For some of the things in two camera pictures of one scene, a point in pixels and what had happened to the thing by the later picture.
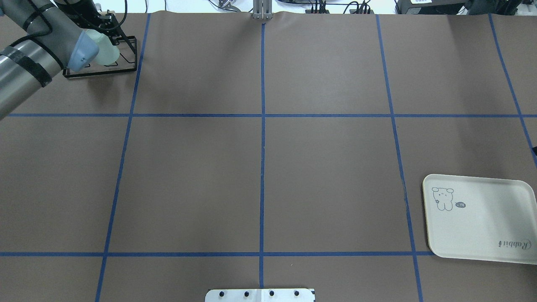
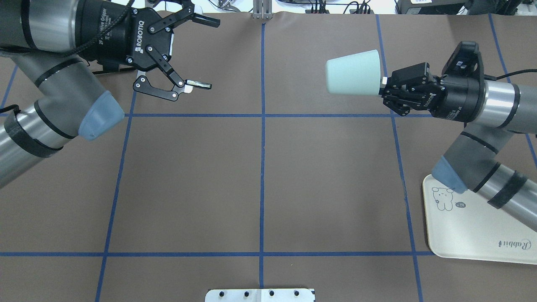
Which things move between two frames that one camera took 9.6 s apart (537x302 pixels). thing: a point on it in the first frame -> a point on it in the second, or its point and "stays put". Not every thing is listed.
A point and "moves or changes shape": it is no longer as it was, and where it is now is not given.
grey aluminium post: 262,9 stays put
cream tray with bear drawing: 481,218 stays put
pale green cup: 108,53 moves or changes shape
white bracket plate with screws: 260,295 stays put
